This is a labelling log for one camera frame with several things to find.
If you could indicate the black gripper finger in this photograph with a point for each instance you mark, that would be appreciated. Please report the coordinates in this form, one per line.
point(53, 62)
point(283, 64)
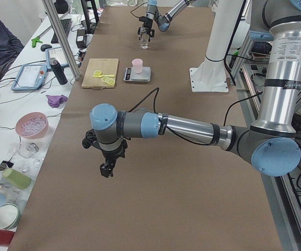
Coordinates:
point(104, 170)
point(111, 168)

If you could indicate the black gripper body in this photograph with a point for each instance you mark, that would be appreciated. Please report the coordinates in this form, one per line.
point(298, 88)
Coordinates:
point(110, 157)
point(146, 24)

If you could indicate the pink paper cup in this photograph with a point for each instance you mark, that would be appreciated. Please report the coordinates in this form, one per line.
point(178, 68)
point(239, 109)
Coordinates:
point(137, 65)

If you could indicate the digital kitchen scale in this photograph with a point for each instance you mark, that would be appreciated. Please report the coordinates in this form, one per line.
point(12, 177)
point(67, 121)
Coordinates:
point(131, 76)

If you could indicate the green cup lying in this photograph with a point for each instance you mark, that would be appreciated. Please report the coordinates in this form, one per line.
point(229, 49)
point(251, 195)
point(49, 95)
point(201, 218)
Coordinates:
point(17, 179)

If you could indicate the wooden cutting board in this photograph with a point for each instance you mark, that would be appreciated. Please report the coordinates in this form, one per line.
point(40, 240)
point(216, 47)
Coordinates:
point(107, 66)

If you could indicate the lemon slice lowest of three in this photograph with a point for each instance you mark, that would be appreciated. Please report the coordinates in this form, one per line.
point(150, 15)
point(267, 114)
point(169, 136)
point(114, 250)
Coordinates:
point(113, 83)

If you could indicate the lemon slice near knife tip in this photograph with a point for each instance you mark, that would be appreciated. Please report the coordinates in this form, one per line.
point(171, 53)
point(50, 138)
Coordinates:
point(97, 73)

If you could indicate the yellow plastic knife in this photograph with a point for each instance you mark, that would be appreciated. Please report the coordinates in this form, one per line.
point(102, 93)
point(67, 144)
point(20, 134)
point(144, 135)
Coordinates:
point(100, 76)

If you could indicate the clear glass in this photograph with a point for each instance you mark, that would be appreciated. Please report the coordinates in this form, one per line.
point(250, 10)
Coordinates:
point(27, 150)

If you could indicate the purple cloth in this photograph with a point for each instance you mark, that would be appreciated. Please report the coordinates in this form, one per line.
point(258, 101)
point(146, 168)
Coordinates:
point(55, 101)

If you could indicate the pink bowl with ice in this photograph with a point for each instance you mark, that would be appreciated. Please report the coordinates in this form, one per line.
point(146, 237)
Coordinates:
point(33, 125)

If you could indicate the blue teach pendant far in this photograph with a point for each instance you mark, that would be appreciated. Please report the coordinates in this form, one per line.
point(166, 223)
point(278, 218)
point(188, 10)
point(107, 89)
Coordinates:
point(58, 54)

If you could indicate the blue teach pendant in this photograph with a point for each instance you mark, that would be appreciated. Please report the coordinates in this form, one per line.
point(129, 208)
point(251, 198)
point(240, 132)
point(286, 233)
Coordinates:
point(30, 77)
point(58, 54)

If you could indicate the black thermos bottle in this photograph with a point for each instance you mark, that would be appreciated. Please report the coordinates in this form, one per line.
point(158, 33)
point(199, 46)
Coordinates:
point(58, 71)

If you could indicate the white green rimmed bowl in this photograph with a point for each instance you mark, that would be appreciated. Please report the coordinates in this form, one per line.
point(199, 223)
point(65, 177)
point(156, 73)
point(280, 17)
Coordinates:
point(9, 216)

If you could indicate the blue teach pendant near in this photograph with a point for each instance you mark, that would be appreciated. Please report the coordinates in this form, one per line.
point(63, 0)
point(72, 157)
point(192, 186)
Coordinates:
point(30, 77)

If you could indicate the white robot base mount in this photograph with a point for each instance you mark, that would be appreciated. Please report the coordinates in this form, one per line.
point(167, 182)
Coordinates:
point(227, 36)

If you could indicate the aluminium frame post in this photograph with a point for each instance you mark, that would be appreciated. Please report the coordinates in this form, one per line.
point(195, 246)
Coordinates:
point(63, 41)

